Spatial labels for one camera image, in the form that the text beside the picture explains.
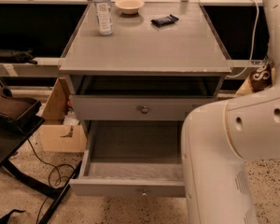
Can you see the brown yellow chip bag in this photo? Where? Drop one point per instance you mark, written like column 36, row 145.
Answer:
column 259, row 80

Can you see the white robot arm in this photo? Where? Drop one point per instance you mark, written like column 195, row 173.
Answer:
column 217, row 139

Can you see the grey drawer cabinet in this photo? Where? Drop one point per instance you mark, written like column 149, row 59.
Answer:
column 182, row 60

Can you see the open grey middle drawer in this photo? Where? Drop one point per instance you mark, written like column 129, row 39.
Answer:
column 131, row 158

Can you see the closed grey upper drawer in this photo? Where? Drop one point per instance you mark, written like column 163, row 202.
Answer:
column 91, row 107

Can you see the dark blue snack bar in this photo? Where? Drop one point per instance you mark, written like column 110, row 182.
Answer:
column 164, row 21

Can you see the cardboard box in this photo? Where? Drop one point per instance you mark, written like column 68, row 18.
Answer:
column 61, row 131

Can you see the white paper bowl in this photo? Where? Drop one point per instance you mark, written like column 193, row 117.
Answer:
column 129, row 7

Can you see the clear plastic water bottle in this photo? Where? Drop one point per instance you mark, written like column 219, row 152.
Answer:
column 104, row 16

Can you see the black item on ledge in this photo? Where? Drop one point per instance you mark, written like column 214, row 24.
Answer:
column 16, row 56

